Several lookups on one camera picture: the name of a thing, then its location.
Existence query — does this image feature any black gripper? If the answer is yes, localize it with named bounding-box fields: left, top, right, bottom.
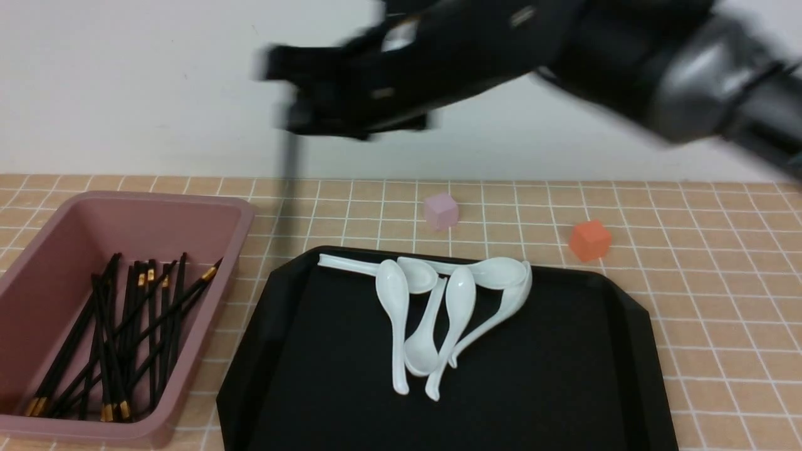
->
left=257, top=1, right=585, bottom=141

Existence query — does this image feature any black chopstick gold band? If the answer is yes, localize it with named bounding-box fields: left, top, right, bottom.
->
left=280, top=131, right=303, bottom=218

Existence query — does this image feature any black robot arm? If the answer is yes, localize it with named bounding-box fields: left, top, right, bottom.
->
left=257, top=1, right=801, bottom=180

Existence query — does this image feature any pink cube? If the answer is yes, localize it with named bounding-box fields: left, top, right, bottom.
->
left=424, top=192, right=459, bottom=231

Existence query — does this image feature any white ceramic spoon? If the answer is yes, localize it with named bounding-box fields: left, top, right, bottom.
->
left=425, top=266, right=476, bottom=402
left=375, top=260, right=409, bottom=396
left=318, top=254, right=446, bottom=294
left=397, top=257, right=527, bottom=289
left=449, top=261, right=533, bottom=368
left=404, top=279, right=447, bottom=377

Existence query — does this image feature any orange cube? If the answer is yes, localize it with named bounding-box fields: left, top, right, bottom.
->
left=569, top=220, right=613, bottom=262

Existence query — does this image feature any black chopstick in bin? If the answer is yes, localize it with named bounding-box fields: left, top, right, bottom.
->
left=91, top=274, right=131, bottom=422
left=124, top=261, right=148, bottom=385
left=160, top=253, right=188, bottom=392
left=57, top=259, right=221, bottom=422
left=24, top=253, right=122, bottom=420
left=146, top=259, right=158, bottom=412

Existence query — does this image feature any black plastic tray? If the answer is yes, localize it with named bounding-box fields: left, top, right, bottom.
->
left=217, top=246, right=679, bottom=450

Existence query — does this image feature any pink plastic bin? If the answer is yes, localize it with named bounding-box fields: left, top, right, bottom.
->
left=1, top=191, right=254, bottom=449

